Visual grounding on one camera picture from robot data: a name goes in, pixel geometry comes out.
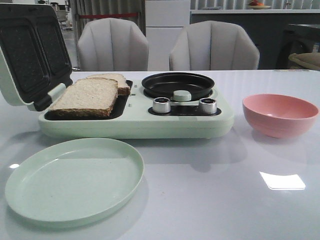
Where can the bread slice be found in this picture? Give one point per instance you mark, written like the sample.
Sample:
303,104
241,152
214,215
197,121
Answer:
88,97
123,87

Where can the mint green sandwich maker lid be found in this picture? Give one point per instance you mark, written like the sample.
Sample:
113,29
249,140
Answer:
35,66

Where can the mint green breakfast maker base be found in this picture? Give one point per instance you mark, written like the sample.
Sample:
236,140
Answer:
137,123

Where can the left silver control knob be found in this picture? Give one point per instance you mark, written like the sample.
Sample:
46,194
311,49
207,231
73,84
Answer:
161,105

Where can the silver control knob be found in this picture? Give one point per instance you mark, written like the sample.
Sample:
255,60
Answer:
161,105
207,106

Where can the black round frying pan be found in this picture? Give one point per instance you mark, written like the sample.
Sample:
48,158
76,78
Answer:
164,84

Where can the right silver control knob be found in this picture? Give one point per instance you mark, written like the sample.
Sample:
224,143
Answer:
207,106

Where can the right beige upholstered chair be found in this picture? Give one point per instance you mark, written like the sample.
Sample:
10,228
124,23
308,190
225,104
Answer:
213,45

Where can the beige upholstered chair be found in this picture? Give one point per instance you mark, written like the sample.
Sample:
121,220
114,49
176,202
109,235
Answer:
213,45
112,44

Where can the left beige upholstered chair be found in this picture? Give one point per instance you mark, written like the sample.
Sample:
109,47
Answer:
112,44

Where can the white cabinet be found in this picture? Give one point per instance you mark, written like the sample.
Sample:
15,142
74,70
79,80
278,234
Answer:
164,20

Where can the mint green round plate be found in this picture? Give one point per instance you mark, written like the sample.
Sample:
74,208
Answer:
75,183

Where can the red barrier tape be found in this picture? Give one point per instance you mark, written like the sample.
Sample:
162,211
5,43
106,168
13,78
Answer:
103,16

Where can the pink plastic bowl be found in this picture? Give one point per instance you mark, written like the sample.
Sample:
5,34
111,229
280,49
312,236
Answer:
279,116

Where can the dark grey counter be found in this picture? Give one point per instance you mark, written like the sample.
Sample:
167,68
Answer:
265,26

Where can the fruit plate on counter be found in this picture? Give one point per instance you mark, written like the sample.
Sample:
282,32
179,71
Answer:
257,5

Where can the dark washing machine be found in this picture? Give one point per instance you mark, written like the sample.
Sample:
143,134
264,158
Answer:
299,39

